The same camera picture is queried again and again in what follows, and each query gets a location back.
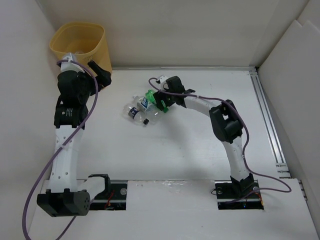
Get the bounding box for crushed green plastic bottle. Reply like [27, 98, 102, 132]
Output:
[145, 89, 169, 113]

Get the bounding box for clear bottle white blue label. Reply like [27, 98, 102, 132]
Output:
[133, 95, 159, 115]

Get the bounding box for crushed clear plastic bottle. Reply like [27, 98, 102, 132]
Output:
[145, 107, 162, 124]

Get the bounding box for clear bottle dark blue label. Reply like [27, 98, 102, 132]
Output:
[123, 103, 150, 126]

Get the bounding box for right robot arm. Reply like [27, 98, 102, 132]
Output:
[148, 75, 254, 198]

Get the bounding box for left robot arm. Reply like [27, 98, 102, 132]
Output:
[36, 60, 112, 217]

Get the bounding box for yellow plastic bin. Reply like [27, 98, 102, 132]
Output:
[49, 21, 113, 73]

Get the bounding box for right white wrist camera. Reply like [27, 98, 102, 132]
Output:
[155, 75, 168, 85]

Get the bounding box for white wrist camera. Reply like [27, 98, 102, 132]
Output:
[59, 51, 88, 73]
[155, 75, 168, 85]

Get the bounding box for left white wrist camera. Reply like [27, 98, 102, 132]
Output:
[59, 51, 88, 73]

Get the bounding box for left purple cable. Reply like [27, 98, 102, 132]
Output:
[22, 58, 99, 233]

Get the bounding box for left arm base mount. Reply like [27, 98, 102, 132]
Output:
[89, 180, 128, 211]

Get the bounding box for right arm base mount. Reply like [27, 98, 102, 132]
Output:
[211, 180, 264, 211]

